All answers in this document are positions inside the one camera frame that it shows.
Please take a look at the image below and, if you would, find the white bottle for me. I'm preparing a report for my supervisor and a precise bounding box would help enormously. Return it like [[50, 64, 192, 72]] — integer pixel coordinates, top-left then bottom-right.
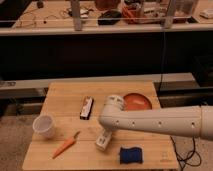
[[96, 130, 112, 151]]

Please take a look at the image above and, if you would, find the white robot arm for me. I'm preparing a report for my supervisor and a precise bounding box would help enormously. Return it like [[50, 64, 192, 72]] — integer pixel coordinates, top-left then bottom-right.
[[98, 95, 213, 141]]

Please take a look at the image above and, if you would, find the orange ceramic bowl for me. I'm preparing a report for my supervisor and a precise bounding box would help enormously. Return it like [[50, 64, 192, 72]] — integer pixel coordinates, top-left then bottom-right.
[[124, 93, 152, 111]]

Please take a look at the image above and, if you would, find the black silver harmonica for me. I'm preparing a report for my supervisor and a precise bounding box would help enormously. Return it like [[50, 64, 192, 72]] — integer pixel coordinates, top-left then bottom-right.
[[80, 96, 93, 120]]

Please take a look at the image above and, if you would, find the black object on bench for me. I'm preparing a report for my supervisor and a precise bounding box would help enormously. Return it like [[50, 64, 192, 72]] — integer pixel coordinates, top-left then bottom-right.
[[98, 10, 121, 25]]

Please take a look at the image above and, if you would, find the orange toy carrot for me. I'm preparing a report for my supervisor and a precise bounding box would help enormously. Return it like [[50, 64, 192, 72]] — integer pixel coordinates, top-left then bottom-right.
[[52, 132, 79, 159]]

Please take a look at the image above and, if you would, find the blue sponge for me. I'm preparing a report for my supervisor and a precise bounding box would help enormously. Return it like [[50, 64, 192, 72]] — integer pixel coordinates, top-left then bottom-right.
[[119, 147, 143, 164]]

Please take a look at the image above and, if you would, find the white plastic cup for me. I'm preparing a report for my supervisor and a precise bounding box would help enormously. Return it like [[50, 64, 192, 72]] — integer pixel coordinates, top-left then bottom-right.
[[33, 115, 55, 139]]

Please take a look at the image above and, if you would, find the orange tool on bench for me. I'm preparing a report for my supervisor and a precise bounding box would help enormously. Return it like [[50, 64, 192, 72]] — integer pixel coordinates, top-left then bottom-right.
[[122, 6, 138, 24]]

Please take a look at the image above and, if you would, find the grey metal post left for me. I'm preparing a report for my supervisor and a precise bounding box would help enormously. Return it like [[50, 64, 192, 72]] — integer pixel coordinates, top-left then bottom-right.
[[70, 0, 82, 31]]

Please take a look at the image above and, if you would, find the grey metal post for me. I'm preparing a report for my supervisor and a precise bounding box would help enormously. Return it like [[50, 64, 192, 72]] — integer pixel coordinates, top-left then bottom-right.
[[163, 0, 176, 29], [70, 0, 82, 31]]

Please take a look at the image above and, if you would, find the black hanging cable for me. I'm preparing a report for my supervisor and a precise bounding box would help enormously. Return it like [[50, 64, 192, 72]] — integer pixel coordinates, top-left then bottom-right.
[[157, 25, 167, 92]]

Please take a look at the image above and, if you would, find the grey metal post right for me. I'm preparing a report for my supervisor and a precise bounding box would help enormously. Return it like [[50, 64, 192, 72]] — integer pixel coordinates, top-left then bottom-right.
[[163, 0, 176, 29]]

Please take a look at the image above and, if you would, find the black floor cable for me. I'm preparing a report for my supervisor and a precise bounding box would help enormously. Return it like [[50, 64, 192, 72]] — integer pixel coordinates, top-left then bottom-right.
[[170, 136, 203, 171]]

